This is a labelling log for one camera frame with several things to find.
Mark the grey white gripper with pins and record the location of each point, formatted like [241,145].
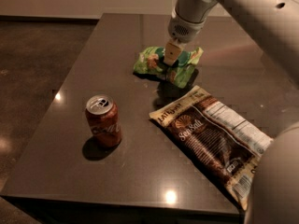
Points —
[183,30]

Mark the green rice chip bag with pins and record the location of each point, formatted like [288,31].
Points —
[150,62]

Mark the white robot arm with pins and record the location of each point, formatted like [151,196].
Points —
[274,26]

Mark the red coke can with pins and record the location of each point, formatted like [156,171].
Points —
[103,117]

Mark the brown sea salt chip bag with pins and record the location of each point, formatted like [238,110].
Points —
[220,140]

